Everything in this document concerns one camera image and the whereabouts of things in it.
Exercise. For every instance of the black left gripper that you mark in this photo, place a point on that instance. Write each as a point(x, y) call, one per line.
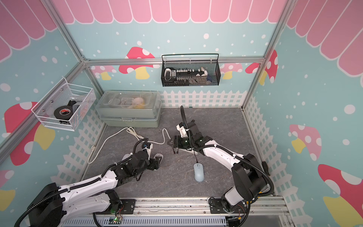
point(154, 165)

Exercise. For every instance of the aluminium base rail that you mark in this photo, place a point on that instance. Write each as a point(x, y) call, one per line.
point(190, 212)

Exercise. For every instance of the white wire basket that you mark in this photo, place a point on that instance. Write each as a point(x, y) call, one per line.
point(81, 98)

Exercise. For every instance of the black wire mesh basket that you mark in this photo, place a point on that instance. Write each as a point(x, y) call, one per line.
point(185, 70)

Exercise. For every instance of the green plastic storage box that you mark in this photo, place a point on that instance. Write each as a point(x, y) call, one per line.
point(141, 109)

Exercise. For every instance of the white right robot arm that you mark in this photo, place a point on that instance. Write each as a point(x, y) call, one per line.
point(250, 179)

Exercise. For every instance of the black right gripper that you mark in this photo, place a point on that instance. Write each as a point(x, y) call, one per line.
point(177, 142)

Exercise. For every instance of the lilac wireless mouse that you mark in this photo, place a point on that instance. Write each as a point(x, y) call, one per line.
point(126, 156)

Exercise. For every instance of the pale blue wireless mouse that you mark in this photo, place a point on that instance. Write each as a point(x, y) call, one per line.
point(198, 172)

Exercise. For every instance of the white pink wireless mouse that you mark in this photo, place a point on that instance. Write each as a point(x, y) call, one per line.
point(158, 159)

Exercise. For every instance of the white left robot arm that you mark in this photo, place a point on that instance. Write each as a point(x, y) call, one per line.
point(57, 204)

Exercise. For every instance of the black tape roll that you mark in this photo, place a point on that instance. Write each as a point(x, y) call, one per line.
point(64, 113)

